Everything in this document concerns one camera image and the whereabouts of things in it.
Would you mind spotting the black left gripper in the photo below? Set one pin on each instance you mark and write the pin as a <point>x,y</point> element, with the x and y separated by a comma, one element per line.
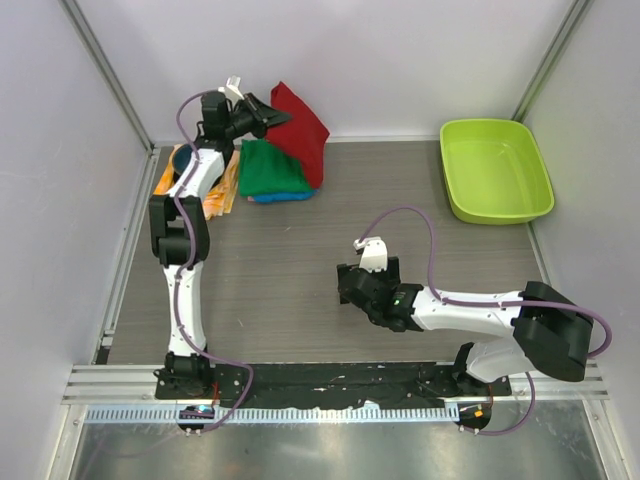
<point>265,116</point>

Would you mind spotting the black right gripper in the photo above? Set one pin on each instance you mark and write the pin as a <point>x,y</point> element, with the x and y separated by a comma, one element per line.
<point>391,276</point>

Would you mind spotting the red t-shirt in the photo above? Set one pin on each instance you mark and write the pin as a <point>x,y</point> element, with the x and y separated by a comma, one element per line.
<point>303,137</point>

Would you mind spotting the lime green plastic tub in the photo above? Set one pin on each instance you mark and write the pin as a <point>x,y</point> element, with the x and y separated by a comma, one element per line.
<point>494,172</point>

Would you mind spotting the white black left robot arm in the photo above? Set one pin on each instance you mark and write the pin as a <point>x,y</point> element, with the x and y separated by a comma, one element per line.
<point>180,237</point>

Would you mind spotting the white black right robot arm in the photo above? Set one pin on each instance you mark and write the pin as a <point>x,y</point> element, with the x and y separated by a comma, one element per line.
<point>533,329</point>

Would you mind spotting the green folded t-shirt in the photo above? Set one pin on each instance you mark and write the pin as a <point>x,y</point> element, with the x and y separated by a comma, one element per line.
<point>265,170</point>

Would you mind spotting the blue folded t-shirt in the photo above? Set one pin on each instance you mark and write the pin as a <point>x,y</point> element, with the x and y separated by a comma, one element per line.
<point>279,197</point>

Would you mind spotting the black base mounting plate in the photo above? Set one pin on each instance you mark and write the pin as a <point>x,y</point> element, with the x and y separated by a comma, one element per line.
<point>326,386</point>

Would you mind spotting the orange checkered cloth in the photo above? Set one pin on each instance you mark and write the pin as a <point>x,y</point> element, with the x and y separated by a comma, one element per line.
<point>219,200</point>

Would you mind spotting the blue ceramic bowl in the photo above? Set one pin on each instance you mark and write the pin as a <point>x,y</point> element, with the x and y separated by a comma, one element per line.
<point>180,160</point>

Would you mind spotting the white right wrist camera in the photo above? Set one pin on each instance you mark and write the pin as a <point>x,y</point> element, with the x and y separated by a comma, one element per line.
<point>373,254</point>

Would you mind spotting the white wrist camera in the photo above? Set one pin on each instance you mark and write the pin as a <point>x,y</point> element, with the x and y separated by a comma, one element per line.
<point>231,90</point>
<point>373,254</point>

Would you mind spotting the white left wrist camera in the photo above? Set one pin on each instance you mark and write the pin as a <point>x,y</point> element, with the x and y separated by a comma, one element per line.
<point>231,90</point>

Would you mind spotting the left aluminium frame post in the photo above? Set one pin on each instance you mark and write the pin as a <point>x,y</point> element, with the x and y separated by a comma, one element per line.
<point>97,54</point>

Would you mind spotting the aluminium frame post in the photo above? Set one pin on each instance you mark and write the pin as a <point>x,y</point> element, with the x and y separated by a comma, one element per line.
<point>97,54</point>
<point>568,27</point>

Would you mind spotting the white slotted cable duct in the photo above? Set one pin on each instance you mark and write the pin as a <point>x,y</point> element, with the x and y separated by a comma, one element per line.
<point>183,414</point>

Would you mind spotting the right aluminium frame post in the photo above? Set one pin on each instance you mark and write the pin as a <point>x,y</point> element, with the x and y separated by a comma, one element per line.
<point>568,27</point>

